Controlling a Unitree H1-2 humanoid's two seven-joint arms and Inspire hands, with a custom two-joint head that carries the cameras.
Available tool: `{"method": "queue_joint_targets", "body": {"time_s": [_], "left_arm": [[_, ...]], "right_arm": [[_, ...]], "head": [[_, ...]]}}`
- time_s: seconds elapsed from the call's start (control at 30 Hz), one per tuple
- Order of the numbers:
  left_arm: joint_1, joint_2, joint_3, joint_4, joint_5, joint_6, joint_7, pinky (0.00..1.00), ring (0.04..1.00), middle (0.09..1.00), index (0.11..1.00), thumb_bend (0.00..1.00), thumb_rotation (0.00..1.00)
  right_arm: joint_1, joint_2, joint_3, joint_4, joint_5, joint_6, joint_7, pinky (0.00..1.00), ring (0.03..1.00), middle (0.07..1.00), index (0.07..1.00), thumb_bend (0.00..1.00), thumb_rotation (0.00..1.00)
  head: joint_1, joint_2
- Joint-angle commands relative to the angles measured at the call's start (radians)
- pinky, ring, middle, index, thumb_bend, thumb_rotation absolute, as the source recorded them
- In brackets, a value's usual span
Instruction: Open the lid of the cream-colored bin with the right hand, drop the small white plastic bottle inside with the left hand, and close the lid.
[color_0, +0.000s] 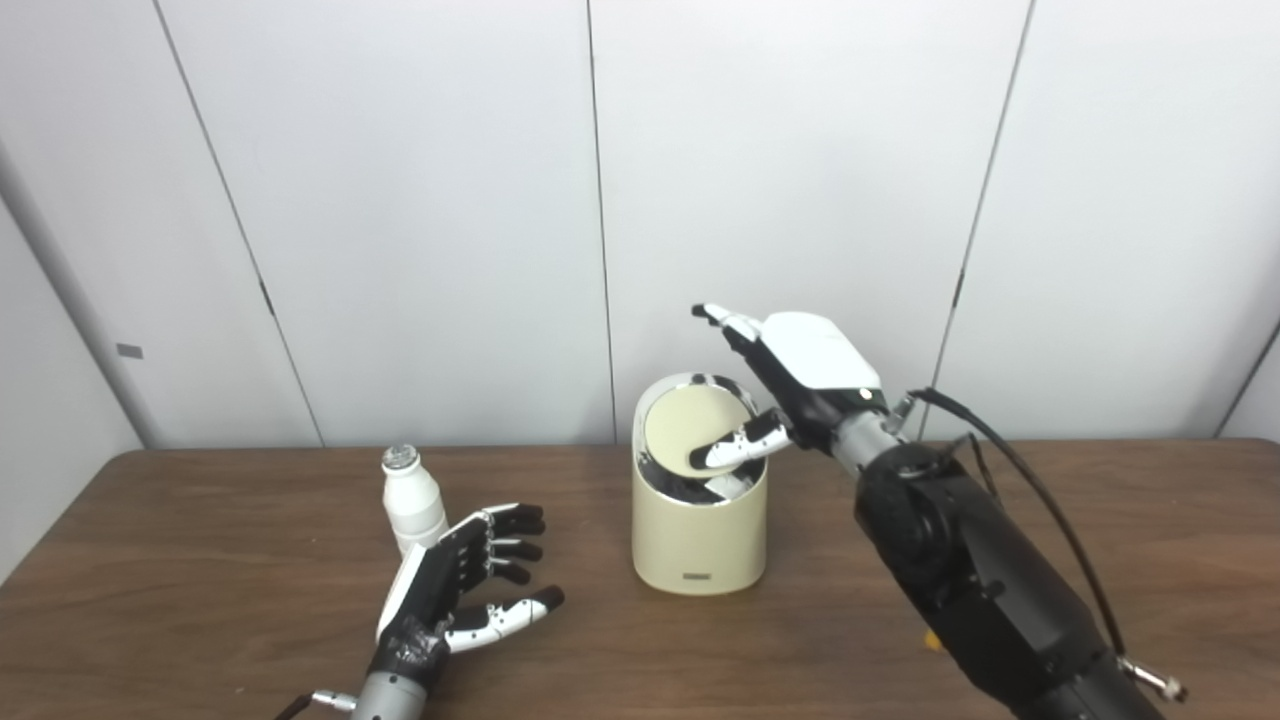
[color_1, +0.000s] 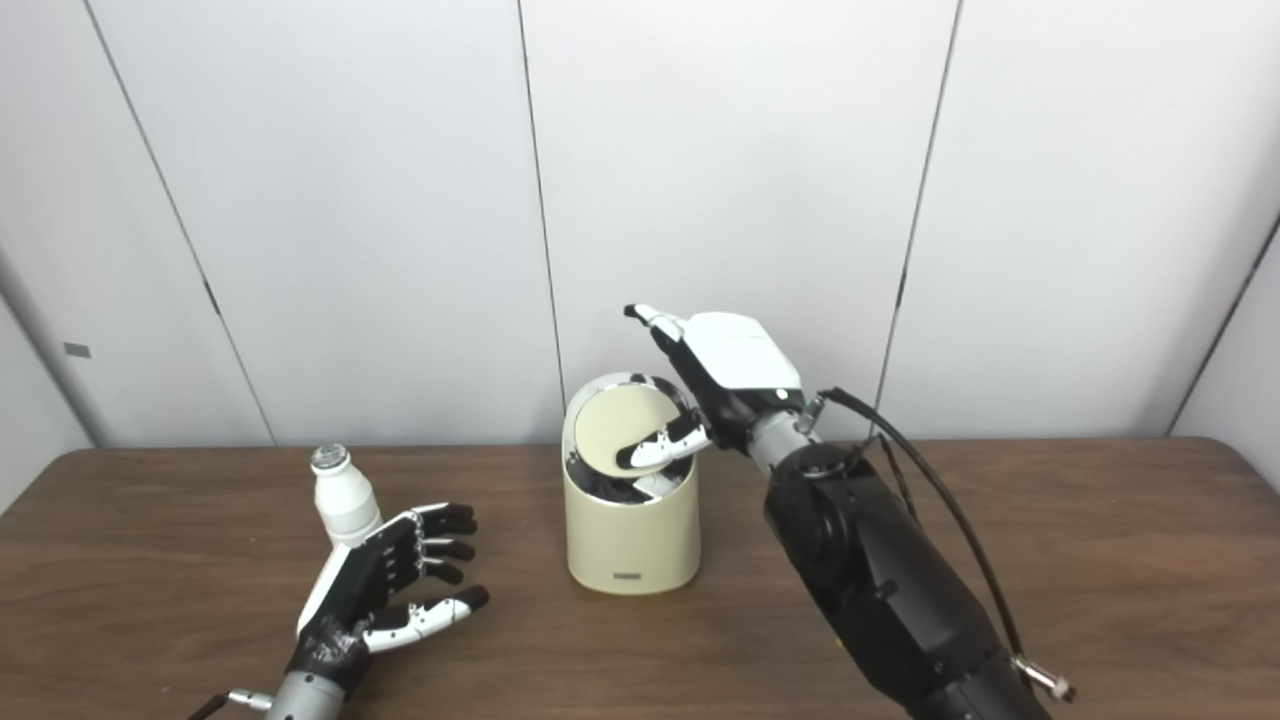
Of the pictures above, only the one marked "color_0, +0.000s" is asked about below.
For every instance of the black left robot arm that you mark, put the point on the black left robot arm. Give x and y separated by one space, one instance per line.
388 698

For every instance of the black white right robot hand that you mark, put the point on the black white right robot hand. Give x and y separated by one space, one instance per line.
815 360

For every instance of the black bin liner bag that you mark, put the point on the black bin liner bag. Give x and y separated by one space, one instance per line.
690 490

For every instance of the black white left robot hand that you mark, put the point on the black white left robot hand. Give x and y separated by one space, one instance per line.
430 590

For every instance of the small white plastic bottle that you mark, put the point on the small white plastic bottle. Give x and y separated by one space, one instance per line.
410 505

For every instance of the cream round bin lid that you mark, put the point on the cream round bin lid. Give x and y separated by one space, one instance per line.
680 430

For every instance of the small grey wall label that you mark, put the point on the small grey wall label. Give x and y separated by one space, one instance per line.
129 351

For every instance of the cream-colored bin body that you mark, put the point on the cream-colored bin body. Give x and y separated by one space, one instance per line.
695 545

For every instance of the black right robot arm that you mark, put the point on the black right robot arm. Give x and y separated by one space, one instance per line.
980 580

